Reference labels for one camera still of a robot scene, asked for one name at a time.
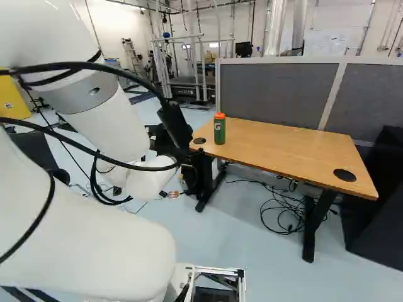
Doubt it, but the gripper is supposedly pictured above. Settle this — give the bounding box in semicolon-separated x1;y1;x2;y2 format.
156;100;194;151

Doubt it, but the green bottle with orange cap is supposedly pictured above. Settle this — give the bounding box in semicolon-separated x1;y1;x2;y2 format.
213;111;227;146

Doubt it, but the treadmill with metal railing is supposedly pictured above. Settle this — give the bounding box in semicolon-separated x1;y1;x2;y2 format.
150;35;237;105

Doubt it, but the metal stepladder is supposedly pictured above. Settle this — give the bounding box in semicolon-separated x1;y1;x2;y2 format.
122;37;146;83

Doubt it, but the grey partition panel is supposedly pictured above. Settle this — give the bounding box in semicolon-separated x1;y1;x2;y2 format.
215;57;348;131
317;61;403;148

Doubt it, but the wooden table with black legs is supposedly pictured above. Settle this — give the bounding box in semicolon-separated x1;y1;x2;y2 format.
188;116;380;264

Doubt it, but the black cloth-covered box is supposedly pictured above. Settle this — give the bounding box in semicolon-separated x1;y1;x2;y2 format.
341;125;403;272

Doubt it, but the black floor cable tangle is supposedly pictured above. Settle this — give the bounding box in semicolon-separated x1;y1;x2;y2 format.
259;176;319;235

